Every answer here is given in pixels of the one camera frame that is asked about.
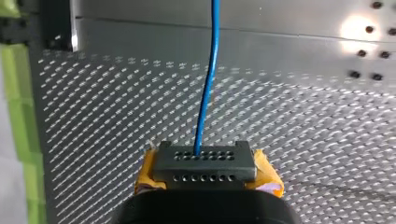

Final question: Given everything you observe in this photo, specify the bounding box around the blue cable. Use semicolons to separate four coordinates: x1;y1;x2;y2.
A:
151;0;258;191

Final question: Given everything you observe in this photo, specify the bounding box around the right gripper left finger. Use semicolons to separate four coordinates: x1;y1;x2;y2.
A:
134;147;168;196

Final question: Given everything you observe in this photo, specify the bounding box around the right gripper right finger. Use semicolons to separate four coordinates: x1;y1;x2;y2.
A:
244;148;285;199

